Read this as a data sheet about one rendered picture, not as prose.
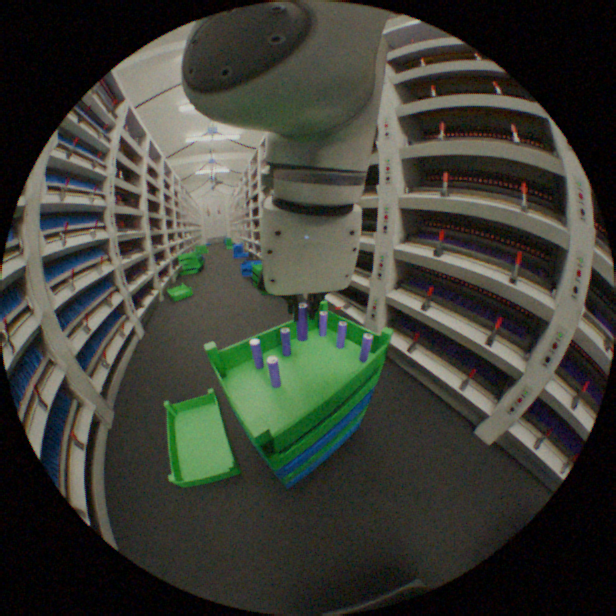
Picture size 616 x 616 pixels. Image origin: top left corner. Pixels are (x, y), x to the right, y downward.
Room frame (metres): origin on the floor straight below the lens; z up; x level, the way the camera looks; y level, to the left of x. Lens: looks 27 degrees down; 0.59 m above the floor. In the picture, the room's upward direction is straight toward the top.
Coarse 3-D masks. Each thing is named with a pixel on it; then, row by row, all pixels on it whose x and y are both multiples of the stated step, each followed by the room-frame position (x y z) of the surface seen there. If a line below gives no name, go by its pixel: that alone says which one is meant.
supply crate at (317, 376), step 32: (224, 352) 0.24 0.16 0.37; (320, 352) 0.30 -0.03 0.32; (352, 352) 0.30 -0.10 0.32; (384, 352) 0.26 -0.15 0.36; (224, 384) 0.20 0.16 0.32; (256, 384) 0.21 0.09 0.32; (288, 384) 0.21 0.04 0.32; (320, 384) 0.21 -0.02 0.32; (352, 384) 0.19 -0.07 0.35; (256, 416) 0.14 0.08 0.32; (288, 416) 0.15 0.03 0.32; (320, 416) 0.14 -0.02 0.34
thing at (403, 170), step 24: (384, 96) 0.71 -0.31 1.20; (408, 96) 0.73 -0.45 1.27; (408, 120) 0.71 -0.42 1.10; (384, 144) 0.73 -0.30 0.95; (408, 168) 0.70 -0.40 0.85; (384, 192) 0.73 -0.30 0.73; (408, 216) 0.71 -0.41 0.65; (384, 240) 0.71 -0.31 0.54; (408, 264) 0.73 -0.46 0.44; (384, 288) 0.68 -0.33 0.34; (384, 312) 0.68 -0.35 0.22
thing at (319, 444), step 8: (368, 400) 0.26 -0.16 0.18; (360, 408) 0.24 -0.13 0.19; (352, 416) 0.22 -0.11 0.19; (336, 424) 0.21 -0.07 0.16; (344, 424) 0.20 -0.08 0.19; (328, 432) 0.17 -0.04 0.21; (336, 432) 0.18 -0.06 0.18; (320, 440) 0.15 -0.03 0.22; (328, 440) 0.16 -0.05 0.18; (312, 448) 0.13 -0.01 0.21; (320, 448) 0.15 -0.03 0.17; (304, 456) 0.12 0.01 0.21; (288, 464) 0.10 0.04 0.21; (296, 464) 0.10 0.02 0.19; (280, 472) 0.08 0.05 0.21; (288, 472) 0.09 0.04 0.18
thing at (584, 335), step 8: (592, 296) 0.03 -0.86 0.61; (600, 304) -0.02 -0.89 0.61; (608, 312) -0.07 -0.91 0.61; (576, 328) 0.05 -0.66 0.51; (584, 328) 0.02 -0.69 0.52; (576, 336) 0.04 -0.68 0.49; (584, 336) 0.01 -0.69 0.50; (592, 336) -0.02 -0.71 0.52; (584, 344) 0.00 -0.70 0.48; (592, 344) -0.03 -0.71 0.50; (600, 344) -0.07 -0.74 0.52; (592, 352) -0.05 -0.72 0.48; (600, 352) -0.08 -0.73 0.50; (608, 352) -0.12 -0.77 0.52; (600, 360) -0.10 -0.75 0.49; (608, 360) -0.14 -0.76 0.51; (608, 368) -0.16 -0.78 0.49; (608, 376) -0.18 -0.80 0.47
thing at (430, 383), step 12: (396, 360) 0.58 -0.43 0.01; (420, 372) 0.46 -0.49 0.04; (432, 384) 0.39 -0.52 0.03; (444, 396) 0.33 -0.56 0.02; (456, 408) 0.26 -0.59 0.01; (468, 408) 0.23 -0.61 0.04; (480, 420) 0.16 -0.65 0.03; (504, 444) 0.01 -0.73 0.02; (516, 456) -0.08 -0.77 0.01; (528, 456) -0.12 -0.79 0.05; (528, 468) -0.18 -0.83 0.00; (540, 468) -0.23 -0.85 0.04; (552, 480) -0.36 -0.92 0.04
